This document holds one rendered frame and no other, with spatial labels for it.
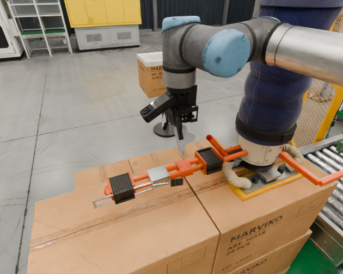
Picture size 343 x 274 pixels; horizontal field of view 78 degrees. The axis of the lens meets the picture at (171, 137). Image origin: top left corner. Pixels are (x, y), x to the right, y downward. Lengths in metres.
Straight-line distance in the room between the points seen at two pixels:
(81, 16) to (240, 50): 7.37
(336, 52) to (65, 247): 0.87
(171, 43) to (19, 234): 2.02
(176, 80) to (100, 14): 7.27
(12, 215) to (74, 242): 1.63
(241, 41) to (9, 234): 2.19
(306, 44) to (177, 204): 0.66
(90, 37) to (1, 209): 6.22
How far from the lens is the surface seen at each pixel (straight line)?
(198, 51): 0.47
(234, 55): 0.46
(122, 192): 0.73
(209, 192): 0.92
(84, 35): 7.85
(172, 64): 0.55
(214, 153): 0.88
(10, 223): 2.38
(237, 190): 0.93
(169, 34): 0.54
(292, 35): 0.52
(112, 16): 7.84
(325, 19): 0.76
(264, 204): 0.94
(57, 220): 0.93
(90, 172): 1.68
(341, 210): 1.69
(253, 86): 0.80
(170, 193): 0.90
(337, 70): 0.48
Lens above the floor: 1.63
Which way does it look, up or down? 35 degrees down
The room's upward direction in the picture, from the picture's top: straight up
